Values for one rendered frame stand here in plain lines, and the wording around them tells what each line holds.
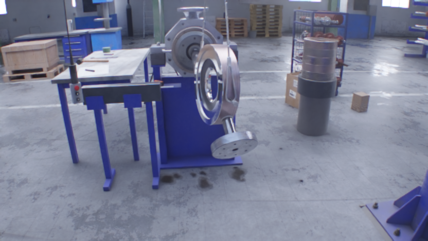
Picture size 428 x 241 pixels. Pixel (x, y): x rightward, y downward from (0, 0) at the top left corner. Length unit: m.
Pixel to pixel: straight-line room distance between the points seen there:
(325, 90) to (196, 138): 1.47
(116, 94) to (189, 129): 0.85
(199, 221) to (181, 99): 1.13
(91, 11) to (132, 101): 10.92
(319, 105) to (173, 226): 2.10
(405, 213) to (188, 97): 2.00
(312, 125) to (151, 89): 1.95
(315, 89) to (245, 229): 1.80
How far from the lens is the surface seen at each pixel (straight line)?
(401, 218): 2.45
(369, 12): 14.48
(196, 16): 2.58
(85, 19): 13.23
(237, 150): 1.31
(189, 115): 2.85
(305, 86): 3.42
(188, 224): 2.24
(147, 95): 2.39
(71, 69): 1.94
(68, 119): 3.05
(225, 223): 2.24
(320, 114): 3.54
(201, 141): 2.97
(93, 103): 2.48
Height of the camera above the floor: 1.48
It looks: 22 degrees down
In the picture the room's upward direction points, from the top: 1 degrees counter-clockwise
